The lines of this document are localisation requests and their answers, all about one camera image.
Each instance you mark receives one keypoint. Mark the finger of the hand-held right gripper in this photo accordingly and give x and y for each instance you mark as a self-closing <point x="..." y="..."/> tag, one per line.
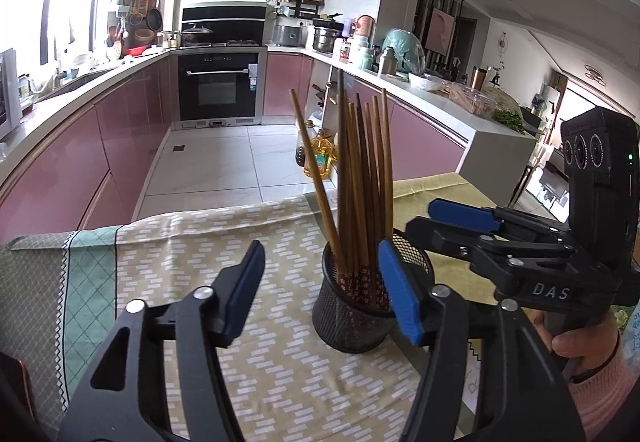
<point x="460" y="214"/>
<point x="440" y="237"/>

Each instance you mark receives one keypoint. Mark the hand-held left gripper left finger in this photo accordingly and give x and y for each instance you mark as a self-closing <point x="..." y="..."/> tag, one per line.
<point x="245" y="292"/>

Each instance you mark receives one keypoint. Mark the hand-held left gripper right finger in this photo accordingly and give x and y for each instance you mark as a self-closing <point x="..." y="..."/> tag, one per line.
<point x="400" y="292"/>

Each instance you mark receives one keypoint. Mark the black mesh utensil holder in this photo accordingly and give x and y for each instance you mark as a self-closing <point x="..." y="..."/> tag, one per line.
<point x="345" y="317"/>

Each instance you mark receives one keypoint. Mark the bundle of wooden chopsticks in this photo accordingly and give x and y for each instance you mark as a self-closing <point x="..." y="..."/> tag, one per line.
<point x="350" y="202"/>

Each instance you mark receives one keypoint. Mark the person's right hand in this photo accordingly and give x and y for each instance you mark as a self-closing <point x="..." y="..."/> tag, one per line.
<point x="580" y="344"/>

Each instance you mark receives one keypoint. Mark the pink base cabinets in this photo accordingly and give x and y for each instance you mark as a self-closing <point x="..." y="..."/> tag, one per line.
<point x="100" y="146"/>
<point x="425" y="141"/>

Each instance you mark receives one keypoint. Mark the patterned beige teal tablecloth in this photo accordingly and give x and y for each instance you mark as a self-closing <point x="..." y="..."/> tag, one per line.
<point x="175" y="252"/>

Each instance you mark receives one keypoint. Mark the green leafy vegetables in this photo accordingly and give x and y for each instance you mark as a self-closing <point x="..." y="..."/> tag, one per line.
<point x="510" y="119"/>

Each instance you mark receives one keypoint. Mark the clear plastic box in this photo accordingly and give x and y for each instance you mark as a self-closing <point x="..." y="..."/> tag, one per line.
<point x="470" y="99"/>

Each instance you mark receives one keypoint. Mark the white bowl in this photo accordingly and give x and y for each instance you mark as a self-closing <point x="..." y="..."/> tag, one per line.
<point x="425" y="81"/>

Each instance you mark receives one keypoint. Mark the copper tumbler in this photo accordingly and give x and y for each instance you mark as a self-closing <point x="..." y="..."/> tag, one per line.
<point x="479" y="77"/>

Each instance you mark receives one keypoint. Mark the cooking oil bottle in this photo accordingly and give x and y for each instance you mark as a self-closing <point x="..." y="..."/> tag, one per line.
<point x="322" y="156"/>

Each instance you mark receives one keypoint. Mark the steel thermos bottle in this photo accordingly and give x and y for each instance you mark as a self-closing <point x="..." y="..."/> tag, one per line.
<point x="387" y="61"/>

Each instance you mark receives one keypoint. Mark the black built-in oven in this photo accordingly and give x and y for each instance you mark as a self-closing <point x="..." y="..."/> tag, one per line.
<point x="217" y="86"/>

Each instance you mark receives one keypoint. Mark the pink kettle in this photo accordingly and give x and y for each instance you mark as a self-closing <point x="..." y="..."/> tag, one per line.
<point x="365" y="26"/>

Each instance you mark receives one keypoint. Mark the steel stock pot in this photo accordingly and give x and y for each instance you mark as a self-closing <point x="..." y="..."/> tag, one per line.
<point x="327" y="41"/>

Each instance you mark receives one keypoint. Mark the steel rice cooker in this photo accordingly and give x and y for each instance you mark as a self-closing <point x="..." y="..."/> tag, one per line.
<point x="290" y="34"/>

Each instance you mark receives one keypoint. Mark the black wok with lid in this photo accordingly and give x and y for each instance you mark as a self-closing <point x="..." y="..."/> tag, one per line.
<point x="196" y="35"/>

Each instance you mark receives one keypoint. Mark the black range hood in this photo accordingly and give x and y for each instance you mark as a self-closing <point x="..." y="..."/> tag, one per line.
<point x="225" y="14"/>

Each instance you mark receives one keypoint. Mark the hanging frying pan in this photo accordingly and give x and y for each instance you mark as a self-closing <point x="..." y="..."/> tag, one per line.
<point x="154" y="19"/>

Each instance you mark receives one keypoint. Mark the steel countertop oven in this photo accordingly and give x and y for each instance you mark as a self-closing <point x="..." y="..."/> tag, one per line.
<point x="9" y="91"/>

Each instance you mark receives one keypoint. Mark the round wall clock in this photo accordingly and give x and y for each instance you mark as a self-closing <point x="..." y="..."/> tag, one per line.
<point x="502" y="44"/>

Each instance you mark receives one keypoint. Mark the pink wall picture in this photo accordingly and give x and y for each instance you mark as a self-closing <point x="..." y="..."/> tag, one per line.
<point x="442" y="31"/>

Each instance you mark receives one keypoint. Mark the black wall rack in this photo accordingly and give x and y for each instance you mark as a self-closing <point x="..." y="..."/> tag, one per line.
<point x="300" y="9"/>

